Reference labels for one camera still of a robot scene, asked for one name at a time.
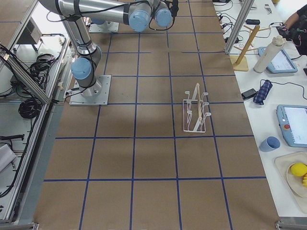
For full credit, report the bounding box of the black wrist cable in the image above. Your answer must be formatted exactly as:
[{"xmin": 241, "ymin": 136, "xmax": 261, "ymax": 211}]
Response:
[{"xmin": 148, "ymin": 0, "xmax": 179, "ymax": 31}]

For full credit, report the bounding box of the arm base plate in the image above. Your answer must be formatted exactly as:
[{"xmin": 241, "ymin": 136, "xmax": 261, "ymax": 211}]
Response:
[
  {"xmin": 89, "ymin": 21, "xmax": 119, "ymax": 34},
  {"xmin": 69, "ymin": 75, "xmax": 111, "ymax": 106}
]

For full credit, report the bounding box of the blue plaid folded umbrella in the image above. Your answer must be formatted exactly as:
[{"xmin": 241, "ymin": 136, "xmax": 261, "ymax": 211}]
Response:
[{"xmin": 253, "ymin": 80, "xmax": 272, "ymax": 105}]

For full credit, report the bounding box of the white cylinder bottle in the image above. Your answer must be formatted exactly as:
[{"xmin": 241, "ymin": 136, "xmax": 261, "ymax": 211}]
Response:
[{"xmin": 253, "ymin": 35, "xmax": 286, "ymax": 73}]

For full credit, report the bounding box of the aluminium frame post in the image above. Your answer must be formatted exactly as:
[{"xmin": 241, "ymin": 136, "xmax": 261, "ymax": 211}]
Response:
[{"xmin": 225, "ymin": 0, "xmax": 254, "ymax": 55}]

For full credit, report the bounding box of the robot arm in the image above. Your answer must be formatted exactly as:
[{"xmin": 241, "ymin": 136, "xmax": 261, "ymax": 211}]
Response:
[
  {"xmin": 91, "ymin": 18, "xmax": 113, "ymax": 28},
  {"xmin": 40, "ymin": 0, "xmax": 179, "ymax": 92}
]

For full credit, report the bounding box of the blue cup on desk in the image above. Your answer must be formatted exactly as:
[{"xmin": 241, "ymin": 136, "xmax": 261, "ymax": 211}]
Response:
[{"xmin": 259, "ymin": 136, "xmax": 281, "ymax": 152}]

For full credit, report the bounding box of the cream tray on desk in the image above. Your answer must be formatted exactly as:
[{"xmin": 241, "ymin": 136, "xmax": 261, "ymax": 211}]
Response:
[{"xmin": 274, "ymin": 152, "xmax": 307, "ymax": 214}]

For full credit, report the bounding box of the blue teach pendant tablet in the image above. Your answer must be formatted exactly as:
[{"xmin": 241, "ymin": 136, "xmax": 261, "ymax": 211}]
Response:
[{"xmin": 266, "ymin": 49, "xmax": 298, "ymax": 74}]

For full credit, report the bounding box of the white wire cup rack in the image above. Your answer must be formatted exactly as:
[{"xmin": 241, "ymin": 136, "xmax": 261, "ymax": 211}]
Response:
[{"xmin": 182, "ymin": 82, "xmax": 211, "ymax": 133}]

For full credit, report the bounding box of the wooden stand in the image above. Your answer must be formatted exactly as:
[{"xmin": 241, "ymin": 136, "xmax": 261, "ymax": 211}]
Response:
[{"xmin": 230, "ymin": 25, "xmax": 270, "ymax": 71}]

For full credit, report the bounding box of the black power adapter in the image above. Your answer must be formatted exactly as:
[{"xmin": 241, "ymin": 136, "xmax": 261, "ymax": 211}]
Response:
[{"xmin": 241, "ymin": 88, "xmax": 257, "ymax": 100}]

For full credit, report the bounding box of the yellow toy lemon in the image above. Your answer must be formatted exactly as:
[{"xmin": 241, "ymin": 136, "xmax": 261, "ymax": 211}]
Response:
[{"xmin": 290, "ymin": 162, "xmax": 307, "ymax": 177}]

